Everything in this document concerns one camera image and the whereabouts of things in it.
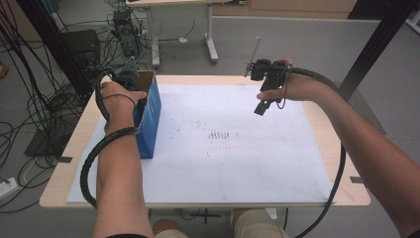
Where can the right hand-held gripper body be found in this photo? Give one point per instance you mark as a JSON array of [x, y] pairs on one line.
[[269, 72]]

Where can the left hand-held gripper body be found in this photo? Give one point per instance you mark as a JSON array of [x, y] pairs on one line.
[[128, 76]]

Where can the blue cardboard box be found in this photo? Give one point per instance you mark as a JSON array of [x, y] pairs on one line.
[[150, 132]]

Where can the person's left hand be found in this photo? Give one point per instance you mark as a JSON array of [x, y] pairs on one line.
[[115, 105]]

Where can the person's right hand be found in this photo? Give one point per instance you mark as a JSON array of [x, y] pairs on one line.
[[303, 89]]

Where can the black box on floor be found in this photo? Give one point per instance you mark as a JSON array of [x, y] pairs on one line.
[[82, 46]]

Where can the white table mat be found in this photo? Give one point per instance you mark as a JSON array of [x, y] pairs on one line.
[[231, 165]]

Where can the wooden cabinet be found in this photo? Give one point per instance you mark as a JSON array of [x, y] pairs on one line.
[[290, 8]]

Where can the white desk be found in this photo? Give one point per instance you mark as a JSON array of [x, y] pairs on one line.
[[209, 33]]

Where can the light wooden table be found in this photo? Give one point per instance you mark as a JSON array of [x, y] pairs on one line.
[[330, 132]]

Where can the grey tape piece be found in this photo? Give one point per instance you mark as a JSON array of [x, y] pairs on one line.
[[65, 159], [356, 180]]

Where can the black floor mat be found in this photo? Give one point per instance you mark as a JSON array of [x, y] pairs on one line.
[[43, 145]]

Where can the person's right leg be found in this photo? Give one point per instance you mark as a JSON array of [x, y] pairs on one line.
[[257, 224]]

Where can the person's leg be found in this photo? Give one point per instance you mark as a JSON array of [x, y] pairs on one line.
[[257, 224], [170, 229]]

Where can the person's left leg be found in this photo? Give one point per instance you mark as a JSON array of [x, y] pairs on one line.
[[170, 229]]

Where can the white power strip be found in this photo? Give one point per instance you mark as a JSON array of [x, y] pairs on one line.
[[7, 188]]

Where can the black frame post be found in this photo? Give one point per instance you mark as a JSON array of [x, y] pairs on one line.
[[49, 39], [376, 43]]

